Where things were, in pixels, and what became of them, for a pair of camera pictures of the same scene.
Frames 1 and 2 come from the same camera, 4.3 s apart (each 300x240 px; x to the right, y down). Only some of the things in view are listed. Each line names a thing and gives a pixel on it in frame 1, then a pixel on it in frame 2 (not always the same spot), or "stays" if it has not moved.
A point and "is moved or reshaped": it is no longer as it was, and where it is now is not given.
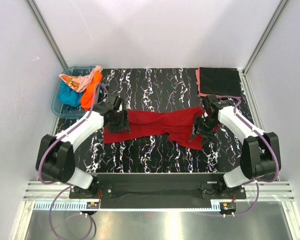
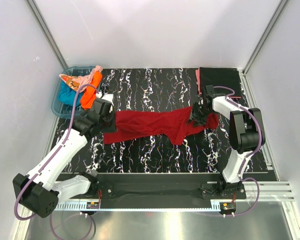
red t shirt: [178, 126] is moved or reshaped
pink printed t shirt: [80, 83] stays
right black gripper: [203, 126] -> [197, 115]
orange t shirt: [86, 99] stays
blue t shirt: [68, 96] stays
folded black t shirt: [221, 81] stays
